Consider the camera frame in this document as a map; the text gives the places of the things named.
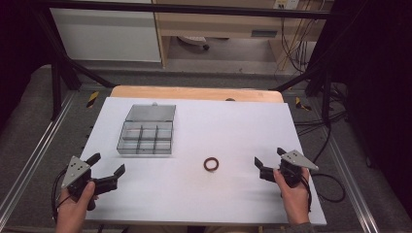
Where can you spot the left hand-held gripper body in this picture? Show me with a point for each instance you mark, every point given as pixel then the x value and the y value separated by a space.
pixel 76 170

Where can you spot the yellow black tape marker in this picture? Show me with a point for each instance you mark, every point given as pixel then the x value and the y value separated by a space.
pixel 92 99

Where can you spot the white cabinet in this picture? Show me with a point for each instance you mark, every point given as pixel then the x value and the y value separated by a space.
pixel 107 35

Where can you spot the dark curtain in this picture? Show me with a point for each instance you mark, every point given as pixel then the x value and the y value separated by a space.
pixel 379 81
pixel 19 48

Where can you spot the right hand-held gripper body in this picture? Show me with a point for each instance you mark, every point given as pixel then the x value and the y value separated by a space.
pixel 293 171

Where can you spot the aluminium floor rail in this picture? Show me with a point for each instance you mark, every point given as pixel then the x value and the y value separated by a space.
pixel 354 194
pixel 35 155

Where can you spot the person's right hand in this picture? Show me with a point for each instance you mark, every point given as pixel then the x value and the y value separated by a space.
pixel 296 202

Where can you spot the person's left hand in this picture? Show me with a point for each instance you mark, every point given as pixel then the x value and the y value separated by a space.
pixel 71 213

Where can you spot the wooden table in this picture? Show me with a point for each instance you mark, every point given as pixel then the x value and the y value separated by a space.
pixel 194 93

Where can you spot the black metal frame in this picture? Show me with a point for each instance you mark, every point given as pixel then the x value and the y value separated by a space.
pixel 194 9

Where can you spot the clear plastic compartment box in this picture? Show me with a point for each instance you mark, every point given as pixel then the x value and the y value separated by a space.
pixel 150 113

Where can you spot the white wall socket strip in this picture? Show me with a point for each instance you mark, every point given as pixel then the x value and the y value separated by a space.
pixel 286 4

